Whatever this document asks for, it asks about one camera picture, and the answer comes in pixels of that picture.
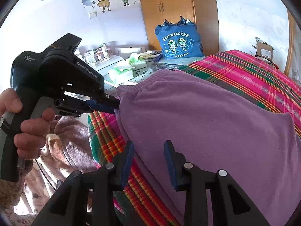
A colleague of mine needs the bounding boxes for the purple fleece pants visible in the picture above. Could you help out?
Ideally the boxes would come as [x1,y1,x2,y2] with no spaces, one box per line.
[116,69,301,226]

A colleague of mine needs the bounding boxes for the cardboard box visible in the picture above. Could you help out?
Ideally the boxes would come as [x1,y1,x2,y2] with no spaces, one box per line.
[254,37,274,63]

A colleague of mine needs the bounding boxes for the plaid bed sheet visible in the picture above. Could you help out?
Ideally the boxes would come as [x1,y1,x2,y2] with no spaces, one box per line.
[87,50,301,226]

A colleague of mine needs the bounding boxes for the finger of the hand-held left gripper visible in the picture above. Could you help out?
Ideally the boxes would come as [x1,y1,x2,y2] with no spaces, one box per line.
[93,94,121,108]
[85,99,119,115]

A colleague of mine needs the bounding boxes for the printed door curtain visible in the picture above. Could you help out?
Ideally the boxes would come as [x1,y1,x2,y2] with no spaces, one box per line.
[290,24,301,85]

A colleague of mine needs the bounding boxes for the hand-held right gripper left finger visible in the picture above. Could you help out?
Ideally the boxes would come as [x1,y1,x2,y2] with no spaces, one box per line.
[32,140,135,226]

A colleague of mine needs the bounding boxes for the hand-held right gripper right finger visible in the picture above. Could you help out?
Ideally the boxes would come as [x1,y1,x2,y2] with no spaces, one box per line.
[164,140,271,226]

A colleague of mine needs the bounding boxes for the green tissue pack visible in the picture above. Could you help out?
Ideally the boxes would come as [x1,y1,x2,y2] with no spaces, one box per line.
[108,62,134,85]
[129,52,147,68]

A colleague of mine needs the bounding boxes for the person's left hand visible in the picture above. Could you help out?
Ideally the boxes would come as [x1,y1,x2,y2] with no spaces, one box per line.
[0,88,55,159]

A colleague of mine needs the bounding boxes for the pink fleece garment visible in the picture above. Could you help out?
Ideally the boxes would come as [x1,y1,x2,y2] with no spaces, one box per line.
[24,114,99,215]

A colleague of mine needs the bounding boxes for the group of small bottles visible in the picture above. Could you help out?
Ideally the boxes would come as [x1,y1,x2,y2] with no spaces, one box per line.
[80,43,111,64]

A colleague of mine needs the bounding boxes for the person's left forearm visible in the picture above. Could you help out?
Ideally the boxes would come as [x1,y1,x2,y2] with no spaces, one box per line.
[0,165,31,215]

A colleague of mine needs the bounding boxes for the wooden wardrobe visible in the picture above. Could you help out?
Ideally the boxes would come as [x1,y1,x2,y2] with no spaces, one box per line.
[136,0,219,57]

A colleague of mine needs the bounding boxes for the blue printed bag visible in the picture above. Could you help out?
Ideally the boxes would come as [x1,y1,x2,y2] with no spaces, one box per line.
[154,16,203,60]

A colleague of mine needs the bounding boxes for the wooden door frame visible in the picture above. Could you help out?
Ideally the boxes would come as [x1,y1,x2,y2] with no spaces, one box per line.
[283,9,297,76]

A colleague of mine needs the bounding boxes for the long white box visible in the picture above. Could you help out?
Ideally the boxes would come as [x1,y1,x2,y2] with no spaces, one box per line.
[115,46,147,56]

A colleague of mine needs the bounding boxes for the black cable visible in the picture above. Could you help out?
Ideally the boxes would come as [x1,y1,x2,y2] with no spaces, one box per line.
[35,160,60,192]

